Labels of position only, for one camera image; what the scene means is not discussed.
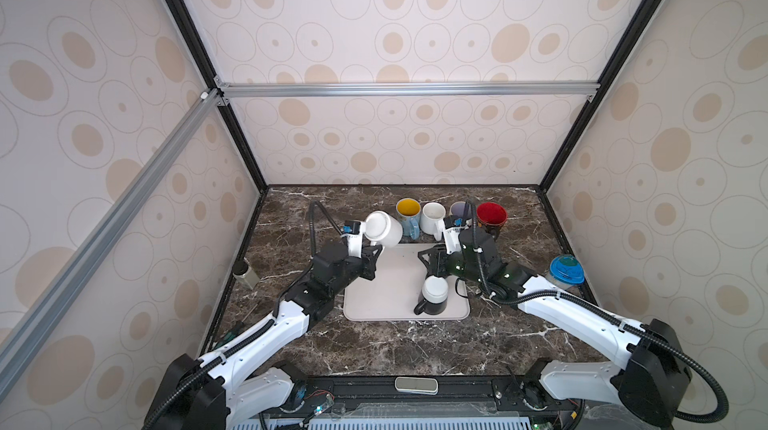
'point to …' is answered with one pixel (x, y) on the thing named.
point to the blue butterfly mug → (409, 214)
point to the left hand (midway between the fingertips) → (388, 244)
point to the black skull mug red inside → (492, 216)
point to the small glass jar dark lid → (244, 274)
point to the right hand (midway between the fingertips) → (423, 254)
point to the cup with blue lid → (566, 271)
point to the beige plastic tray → (397, 287)
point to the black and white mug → (435, 294)
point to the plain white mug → (383, 229)
